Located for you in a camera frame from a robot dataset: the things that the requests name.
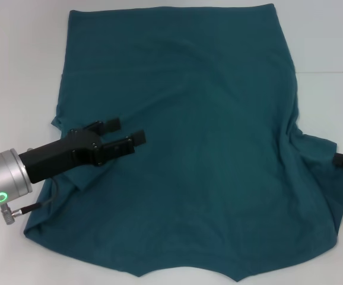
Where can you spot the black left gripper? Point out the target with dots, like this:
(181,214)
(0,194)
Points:
(55,157)

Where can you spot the teal blue t-shirt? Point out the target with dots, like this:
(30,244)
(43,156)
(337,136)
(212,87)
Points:
(204,133)

